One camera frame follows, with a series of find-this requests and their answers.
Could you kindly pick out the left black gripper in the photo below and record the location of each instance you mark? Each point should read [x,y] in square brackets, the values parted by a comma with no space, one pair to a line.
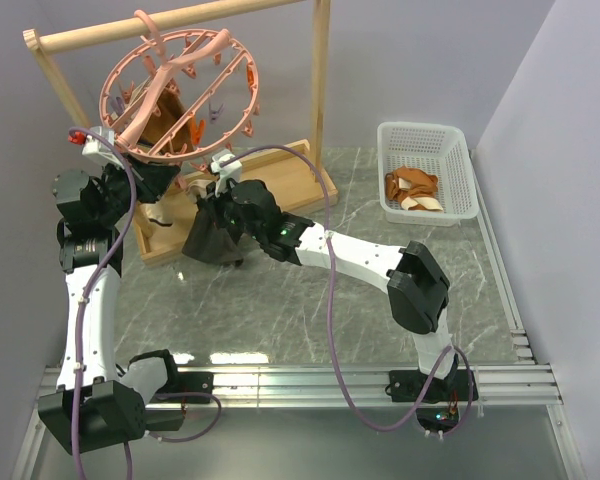
[153,180]

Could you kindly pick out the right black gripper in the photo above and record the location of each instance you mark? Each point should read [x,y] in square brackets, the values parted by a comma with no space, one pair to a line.
[214,206]

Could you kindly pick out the dark grey underwear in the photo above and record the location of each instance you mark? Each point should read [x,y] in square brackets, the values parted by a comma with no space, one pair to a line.
[205,242]

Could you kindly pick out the pink round clip hanger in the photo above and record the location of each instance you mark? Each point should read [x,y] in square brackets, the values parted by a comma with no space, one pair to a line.
[214,75]

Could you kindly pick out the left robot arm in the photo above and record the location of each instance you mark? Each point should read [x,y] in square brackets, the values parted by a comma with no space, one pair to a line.
[94,406]

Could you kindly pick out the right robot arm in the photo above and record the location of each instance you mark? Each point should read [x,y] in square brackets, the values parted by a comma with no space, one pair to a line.
[415,284]

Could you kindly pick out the beige hanging underwear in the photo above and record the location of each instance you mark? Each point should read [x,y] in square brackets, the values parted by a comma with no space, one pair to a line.
[158,213]

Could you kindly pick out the brown hanging underwear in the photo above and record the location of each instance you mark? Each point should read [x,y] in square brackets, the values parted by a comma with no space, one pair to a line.
[170,111]

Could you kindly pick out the orange underwear in basket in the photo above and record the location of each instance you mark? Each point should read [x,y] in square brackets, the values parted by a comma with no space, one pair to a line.
[413,189]

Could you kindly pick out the wooden clothes rack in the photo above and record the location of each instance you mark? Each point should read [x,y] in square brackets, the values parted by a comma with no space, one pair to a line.
[292,173]

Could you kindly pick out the white plastic basket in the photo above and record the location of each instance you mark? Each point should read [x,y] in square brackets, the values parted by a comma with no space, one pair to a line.
[434,149]

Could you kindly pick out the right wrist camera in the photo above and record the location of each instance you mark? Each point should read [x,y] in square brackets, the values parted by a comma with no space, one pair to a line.
[225,167]

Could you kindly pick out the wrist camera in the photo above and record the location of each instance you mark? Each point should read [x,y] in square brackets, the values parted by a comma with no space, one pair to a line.
[97,145]
[225,167]

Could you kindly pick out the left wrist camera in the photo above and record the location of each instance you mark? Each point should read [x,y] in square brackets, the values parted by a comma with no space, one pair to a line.
[97,145]

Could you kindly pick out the aluminium mounting rail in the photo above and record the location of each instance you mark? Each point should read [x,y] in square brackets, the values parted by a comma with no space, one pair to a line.
[316,386]

